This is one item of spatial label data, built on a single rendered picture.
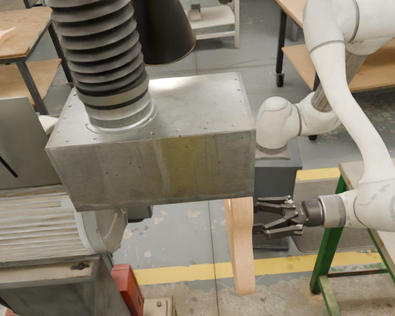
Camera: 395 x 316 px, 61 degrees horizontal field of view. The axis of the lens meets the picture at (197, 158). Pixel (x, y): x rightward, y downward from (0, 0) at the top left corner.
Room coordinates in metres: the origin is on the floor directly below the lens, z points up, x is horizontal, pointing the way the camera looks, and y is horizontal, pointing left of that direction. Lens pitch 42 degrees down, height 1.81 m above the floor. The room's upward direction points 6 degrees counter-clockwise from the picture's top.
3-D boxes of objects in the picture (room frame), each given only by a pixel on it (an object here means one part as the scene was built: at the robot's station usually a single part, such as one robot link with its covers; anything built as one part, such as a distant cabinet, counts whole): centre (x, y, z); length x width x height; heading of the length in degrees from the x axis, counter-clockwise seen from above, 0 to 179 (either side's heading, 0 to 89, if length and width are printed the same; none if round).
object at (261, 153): (1.27, -0.35, 0.73); 0.22 x 0.18 x 0.06; 81
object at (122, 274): (0.70, 0.44, 0.49); 0.25 x 0.12 x 0.37; 88
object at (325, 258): (0.84, -0.56, 0.45); 0.05 x 0.05 x 0.90; 88
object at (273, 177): (1.27, -0.37, 0.35); 0.28 x 0.28 x 0.70; 81
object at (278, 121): (1.27, -0.38, 0.87); 0.18 x 0.16 x 0.22; 92
